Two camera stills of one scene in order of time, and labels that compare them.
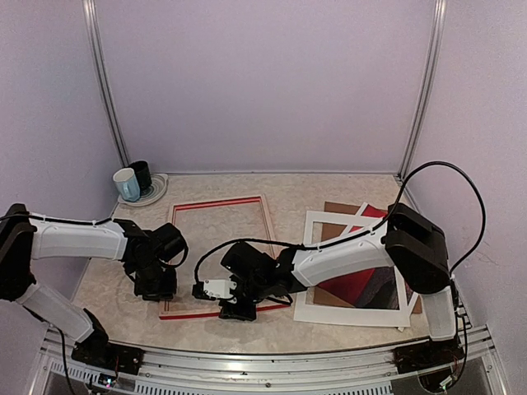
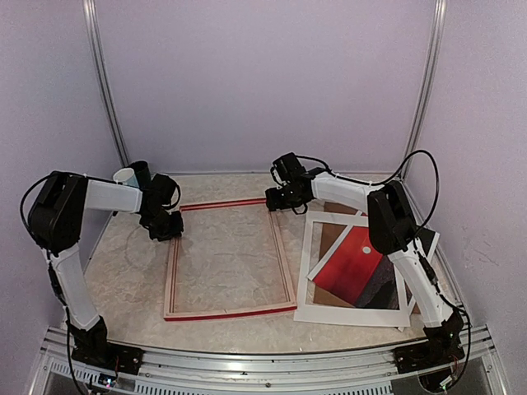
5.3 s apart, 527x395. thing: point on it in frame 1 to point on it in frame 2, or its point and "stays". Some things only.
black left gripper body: (151, 283) to (162, 227)
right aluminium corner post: (435, 53) stays
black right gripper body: (254, 287) to (285, 200)
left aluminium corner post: (94, 37) stays
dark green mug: (142, 169) stays
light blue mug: (128, 184) stays
